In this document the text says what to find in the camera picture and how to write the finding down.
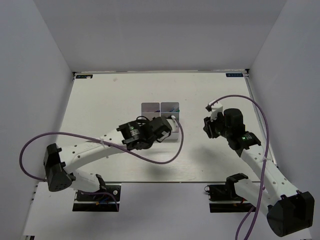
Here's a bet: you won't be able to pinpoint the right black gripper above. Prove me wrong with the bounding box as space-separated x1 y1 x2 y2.
203 111 232 139

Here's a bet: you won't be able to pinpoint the black handled scissors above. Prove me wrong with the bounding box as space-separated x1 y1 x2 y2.
135 115 150 125

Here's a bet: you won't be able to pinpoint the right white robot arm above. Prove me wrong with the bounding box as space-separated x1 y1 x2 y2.
203 108 315 237

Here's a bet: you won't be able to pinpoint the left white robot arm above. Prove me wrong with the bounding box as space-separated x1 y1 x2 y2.
44 116 178 200

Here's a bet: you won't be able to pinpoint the left white organizer bin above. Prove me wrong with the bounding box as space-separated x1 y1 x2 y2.
140 102 161 121

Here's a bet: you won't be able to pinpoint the white organizer bin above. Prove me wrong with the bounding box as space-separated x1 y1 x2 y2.
160 102 180 142
140 102 161 121

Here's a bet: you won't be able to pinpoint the right white organizer bin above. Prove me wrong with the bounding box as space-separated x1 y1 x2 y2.
160 102 180 142

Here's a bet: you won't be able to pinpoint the right blue corner label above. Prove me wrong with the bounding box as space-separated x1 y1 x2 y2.
225 72 244 78

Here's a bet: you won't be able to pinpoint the blue corner label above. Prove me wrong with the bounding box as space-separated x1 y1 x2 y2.
225 72 244 78
75 74 93 79

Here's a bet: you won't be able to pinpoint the left blue corner label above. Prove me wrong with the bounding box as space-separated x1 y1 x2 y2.
75 74 93 79

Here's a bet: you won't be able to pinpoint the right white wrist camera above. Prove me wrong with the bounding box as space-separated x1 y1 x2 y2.
205 99 223 122

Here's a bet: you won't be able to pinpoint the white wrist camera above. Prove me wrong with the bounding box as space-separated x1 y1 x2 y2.
166 115 180 134
205 99 223 122

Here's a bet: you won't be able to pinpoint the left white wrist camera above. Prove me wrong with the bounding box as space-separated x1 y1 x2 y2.
166 115 180 134

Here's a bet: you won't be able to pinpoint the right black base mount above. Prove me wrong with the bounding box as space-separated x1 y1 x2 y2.
204 184 252 213

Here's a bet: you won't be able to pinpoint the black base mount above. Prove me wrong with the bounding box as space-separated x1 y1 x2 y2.
204 184 252 213
72 183 122 213

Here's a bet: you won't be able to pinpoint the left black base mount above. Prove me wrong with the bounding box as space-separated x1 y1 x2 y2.
72 183 122 213

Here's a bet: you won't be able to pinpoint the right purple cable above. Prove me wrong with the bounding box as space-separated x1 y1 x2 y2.
207 94 270 240

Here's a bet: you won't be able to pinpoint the purple cable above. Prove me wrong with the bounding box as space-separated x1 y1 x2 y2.
207 94 270 240
19 117 185 212

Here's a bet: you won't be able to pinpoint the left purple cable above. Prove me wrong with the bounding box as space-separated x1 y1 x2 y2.
19 117 185 212

